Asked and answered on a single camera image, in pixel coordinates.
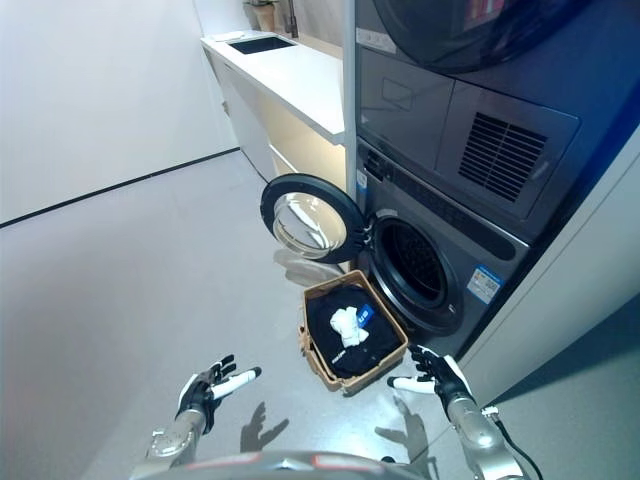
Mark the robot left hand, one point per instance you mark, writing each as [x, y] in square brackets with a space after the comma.
[197, 390]

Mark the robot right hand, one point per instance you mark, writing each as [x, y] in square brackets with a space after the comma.
[447, 375]

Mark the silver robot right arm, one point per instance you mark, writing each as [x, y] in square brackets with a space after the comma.
[480, 430]

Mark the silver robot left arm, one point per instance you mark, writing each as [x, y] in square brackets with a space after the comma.
[175, 435]

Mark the brown wicker laundry basket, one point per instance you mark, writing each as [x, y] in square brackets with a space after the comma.
[372, 374]

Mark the dark grey washing machine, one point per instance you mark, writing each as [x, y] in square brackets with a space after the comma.
[475, 260]

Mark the round washing machine door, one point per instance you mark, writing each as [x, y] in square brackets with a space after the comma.
[268, 210]

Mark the black garment with white print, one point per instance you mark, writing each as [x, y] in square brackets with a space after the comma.
[372, 350]

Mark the blue white energy label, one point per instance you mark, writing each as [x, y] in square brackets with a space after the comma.
[486, 282]

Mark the blue card with white print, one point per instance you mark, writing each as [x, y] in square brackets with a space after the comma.
[364, 315]

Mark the white tall side panel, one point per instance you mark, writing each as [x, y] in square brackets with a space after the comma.
[560, 300]

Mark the small blue washer sticker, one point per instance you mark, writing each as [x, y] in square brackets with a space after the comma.
[361, 183]

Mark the dark grey stacked dryer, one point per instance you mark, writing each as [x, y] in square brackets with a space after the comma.
[415, 100]

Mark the white counter cabinet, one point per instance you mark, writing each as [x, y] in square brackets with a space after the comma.
[295, 85]

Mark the white dryer sticker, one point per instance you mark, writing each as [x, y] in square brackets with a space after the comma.
[374, 39]

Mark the black rectangular sink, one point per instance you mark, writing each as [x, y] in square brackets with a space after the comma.
[260, 44]

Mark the white cloth on counter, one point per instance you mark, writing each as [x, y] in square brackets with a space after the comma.
[229, 36]

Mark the dark metal faucet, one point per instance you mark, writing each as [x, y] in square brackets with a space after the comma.
[292, 17]

